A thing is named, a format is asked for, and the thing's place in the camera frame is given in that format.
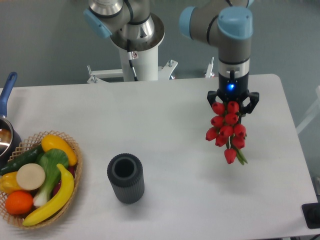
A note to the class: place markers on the green cucumber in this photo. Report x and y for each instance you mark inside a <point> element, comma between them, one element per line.
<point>28,157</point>

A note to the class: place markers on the blue handled saucepan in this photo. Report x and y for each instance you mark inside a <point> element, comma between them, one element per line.
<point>9,138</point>

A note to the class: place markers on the black device at edge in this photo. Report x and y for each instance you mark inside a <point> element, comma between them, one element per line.
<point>311,213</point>

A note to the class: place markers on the yellow squash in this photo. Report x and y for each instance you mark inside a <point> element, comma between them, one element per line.
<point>51,141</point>

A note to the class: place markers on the white frame at right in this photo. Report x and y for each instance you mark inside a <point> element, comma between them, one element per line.
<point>310,113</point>

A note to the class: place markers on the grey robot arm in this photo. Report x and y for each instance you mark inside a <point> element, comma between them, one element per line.
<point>137,33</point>

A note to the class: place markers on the dark grey ribbed vase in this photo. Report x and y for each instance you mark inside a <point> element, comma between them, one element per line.
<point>125,173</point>

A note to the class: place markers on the orange fruit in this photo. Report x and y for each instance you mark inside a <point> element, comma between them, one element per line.
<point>19,202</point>

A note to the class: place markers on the green bok choy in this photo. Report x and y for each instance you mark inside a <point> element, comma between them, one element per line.
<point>48,162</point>

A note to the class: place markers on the red tulip bouquet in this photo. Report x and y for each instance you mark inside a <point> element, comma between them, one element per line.
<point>226,130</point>

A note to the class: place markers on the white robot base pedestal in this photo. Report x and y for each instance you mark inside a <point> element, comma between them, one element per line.
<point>136,66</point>

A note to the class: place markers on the yellow banana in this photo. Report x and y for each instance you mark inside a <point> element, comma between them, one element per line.
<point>53,200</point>

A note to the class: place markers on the yellow bell pepper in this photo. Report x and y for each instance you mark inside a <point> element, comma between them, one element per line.
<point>9,184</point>

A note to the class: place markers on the beige round slice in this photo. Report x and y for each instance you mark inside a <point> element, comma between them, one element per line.
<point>30,176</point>

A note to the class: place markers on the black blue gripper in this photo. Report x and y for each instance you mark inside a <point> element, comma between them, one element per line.
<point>233,81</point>

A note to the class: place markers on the woven wicker basket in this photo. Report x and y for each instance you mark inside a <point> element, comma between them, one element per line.
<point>31,142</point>

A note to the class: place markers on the red vegetable in basket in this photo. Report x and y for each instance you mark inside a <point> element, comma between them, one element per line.
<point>72,170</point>

